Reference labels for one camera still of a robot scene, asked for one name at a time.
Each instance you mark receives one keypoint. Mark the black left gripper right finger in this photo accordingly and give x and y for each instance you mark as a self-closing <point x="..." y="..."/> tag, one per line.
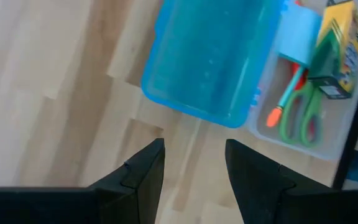
<point x="291" y="205"/>

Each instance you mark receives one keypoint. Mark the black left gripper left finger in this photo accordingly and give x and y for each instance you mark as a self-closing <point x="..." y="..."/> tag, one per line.
<point x="73" y="205"/>

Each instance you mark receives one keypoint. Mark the clear plastic storage box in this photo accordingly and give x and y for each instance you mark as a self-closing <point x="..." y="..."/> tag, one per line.
<point x="337" y="133"/>

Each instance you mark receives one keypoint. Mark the blue translucent box lid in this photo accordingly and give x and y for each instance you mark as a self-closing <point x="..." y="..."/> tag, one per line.
<point x="204" y="59"/>

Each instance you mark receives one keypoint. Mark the teal sticky note pad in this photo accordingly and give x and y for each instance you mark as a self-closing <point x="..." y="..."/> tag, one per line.
<point x="297" y="34"/>

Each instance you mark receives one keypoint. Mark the yellow green crayon box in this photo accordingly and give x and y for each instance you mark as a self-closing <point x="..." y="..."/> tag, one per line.
<point x="343" y="40"/>

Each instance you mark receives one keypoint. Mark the teal pen with orange tip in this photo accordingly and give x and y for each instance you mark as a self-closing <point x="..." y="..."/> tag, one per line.
<point x="287" y="93"/>

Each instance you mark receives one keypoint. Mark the black table frame rail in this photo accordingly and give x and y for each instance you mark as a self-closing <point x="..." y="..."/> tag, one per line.
<point x="357" y="118"/>

